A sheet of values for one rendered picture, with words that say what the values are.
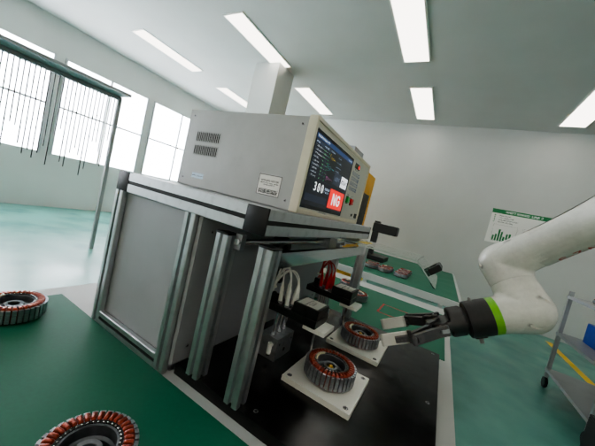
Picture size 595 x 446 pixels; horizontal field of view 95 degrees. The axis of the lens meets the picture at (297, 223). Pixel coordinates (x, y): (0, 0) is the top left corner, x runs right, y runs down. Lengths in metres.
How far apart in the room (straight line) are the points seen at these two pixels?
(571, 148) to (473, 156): 1.34
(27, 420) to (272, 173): 0.55
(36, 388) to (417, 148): 6.07
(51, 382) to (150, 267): 0.23
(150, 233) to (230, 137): 0.29
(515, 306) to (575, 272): 5.35
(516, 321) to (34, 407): 0.94
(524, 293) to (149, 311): 0.86
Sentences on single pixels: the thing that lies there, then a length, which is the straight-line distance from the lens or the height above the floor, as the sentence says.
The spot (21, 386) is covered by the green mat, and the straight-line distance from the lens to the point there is 0.67.
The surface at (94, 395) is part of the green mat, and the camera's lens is 0.63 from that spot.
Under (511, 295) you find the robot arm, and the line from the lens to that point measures 0.87.
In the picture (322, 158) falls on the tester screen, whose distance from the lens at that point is 0.63.
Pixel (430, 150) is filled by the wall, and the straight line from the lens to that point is 6.16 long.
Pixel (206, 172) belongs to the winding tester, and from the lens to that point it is 0.75.
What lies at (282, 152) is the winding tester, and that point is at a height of 1.23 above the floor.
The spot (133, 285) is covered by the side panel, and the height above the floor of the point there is 0.87.
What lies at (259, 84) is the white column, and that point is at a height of 2.93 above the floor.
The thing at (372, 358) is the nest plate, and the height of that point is 0.78.
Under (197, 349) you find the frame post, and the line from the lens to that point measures 0.60.
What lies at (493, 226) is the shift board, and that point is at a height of 1.57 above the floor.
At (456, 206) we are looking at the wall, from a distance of 5.94.
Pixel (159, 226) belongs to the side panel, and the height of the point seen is 1.02.
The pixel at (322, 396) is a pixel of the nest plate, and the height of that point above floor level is 0.78.
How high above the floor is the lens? 1.13
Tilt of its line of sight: 4 degrees down
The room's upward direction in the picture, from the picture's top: 14 degrees clockwise
